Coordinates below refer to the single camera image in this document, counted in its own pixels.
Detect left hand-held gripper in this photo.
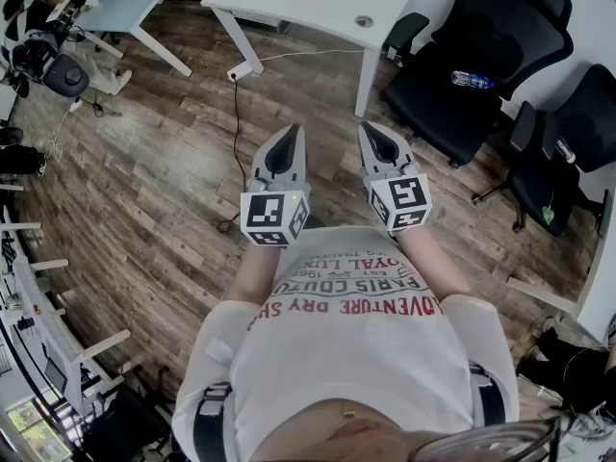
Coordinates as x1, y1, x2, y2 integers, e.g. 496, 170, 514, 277
240, 122, 312, 249

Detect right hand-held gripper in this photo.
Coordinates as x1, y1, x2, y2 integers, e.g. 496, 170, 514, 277
357, 120, 432, 241

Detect person's right forearm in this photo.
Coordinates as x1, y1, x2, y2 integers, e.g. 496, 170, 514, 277
397, 226, 473, 302

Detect person's left forearm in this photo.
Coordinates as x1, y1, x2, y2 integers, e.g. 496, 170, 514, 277
223, 241, 283, 302

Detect black office chair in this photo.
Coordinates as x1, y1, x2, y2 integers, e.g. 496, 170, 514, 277
474, 63, 616, 238
382, 0, 577, 168

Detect blue label water bottle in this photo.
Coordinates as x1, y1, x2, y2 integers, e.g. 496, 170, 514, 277
450, 69, 496, 90

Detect small clear bottle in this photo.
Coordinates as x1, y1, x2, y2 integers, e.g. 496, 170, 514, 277
554, 135, 578, 165

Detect white printed t-shirt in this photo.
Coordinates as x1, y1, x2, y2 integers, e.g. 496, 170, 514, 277
171, 226, 521, 462

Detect black round stool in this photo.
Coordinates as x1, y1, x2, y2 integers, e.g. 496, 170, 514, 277
41, 53, 91, 97

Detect person's face and neck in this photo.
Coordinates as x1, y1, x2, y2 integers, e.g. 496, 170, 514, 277
259, 398, 424, 462

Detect white shelf rack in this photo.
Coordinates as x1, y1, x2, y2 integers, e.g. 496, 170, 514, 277
0, 180, 131, 403

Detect thin-rimmed eyeglasses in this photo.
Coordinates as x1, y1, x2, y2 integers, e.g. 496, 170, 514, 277
413, 416, 564, 462

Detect black floor cable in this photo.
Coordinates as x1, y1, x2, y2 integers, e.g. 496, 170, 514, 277
232, 80, 247, 220

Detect white floor cable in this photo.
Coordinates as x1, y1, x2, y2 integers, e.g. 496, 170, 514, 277
259, 47, 366, 64

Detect white adapter with cable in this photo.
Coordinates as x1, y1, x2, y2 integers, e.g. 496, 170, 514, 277
40, 96, 83, 163

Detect black harness strap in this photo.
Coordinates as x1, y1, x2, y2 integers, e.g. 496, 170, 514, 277
192, 381, 235, 462
469, 361, 506, 427

